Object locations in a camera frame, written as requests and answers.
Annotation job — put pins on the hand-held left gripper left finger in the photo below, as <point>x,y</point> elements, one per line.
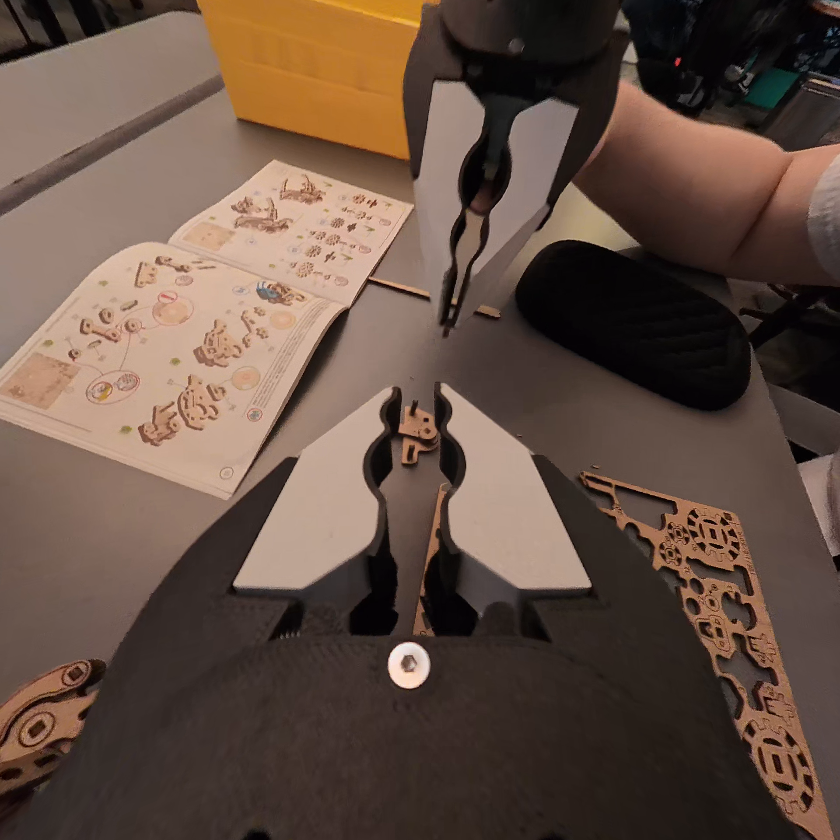
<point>315,525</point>

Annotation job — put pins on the yellow plastic bin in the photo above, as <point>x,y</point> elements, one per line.
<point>315,65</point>

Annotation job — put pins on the small wooden model assembly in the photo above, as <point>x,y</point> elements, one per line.
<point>415,433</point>

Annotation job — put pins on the open instruction booklet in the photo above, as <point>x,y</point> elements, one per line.
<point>216,453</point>

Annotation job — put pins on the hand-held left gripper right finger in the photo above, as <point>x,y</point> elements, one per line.
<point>518,525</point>

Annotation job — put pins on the wooden laser-cut parts sheet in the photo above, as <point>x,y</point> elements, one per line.
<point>659,533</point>

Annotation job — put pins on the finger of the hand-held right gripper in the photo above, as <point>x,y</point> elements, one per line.
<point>531,184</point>
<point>439,184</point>

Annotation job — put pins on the person's right forearm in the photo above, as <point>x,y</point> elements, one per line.
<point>689,184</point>

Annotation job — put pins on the thin wooden stick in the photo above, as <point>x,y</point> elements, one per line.
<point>400,287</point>

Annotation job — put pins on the large partly assembled wooden model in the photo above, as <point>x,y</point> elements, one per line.
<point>39,715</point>

